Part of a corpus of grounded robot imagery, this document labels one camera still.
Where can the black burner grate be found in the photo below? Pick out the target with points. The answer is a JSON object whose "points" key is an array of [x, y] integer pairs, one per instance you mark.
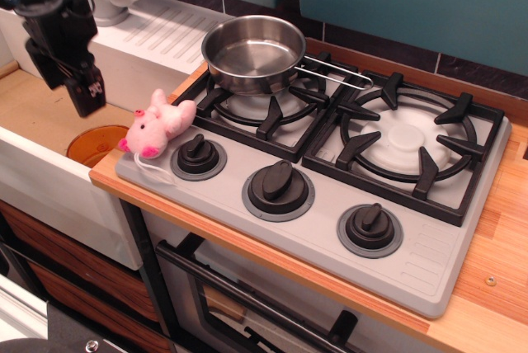
{"points": [[281, 124], [422, 149]]}

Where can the grey toy stove top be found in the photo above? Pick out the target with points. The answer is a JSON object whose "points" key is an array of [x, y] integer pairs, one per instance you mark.
{"points": [[420, 275]]}

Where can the stainless steel pan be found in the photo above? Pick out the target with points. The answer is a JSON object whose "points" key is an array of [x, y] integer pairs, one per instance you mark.
{"points": [[257, 55]]}

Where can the orange plastic bowl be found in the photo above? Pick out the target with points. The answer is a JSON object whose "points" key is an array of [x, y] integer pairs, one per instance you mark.
{"points": [[91, 146]]}

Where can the black right burner grate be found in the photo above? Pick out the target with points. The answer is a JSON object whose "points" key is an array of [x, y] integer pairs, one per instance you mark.
{"points": [[422, 149]]}

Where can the wooden drawer fronts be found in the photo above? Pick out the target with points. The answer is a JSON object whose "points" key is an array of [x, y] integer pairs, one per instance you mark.
{"points": [[102, 292]]}

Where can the black stove knob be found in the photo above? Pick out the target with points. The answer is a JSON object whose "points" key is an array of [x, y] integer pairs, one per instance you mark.
{"points": [[278, 193], [370, 231], [198, 159]]}

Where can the toy oven door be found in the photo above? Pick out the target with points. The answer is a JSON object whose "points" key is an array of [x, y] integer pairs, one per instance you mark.
{"points": [[319, 311]]}

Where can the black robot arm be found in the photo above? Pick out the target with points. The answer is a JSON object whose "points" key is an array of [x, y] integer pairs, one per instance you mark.
{"points": [[60, 32]]}

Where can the black middle stove knob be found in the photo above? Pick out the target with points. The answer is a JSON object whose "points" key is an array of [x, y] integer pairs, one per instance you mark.
{"points": [[278, 193]]}

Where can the black right stove knob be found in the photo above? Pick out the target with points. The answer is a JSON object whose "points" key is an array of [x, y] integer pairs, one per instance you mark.
{"points": [[370, 231]]}

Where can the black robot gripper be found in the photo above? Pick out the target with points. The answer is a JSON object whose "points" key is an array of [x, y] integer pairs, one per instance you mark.
{"points": [[60, 33]]}

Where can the black oven door handle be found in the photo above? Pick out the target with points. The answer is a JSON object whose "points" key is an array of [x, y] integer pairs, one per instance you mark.
{"points": [[245, 318]]}

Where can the black left stove knob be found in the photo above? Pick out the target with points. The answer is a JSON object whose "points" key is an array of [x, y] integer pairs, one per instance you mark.
{"points": [[198, 159]]}

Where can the pink stuffed pig toy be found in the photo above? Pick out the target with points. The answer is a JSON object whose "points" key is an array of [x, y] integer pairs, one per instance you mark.
{"points": [[152, 130]]}

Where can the black left burner grate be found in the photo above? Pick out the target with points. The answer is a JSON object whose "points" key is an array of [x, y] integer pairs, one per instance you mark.
{"points": [[281, 124]]}

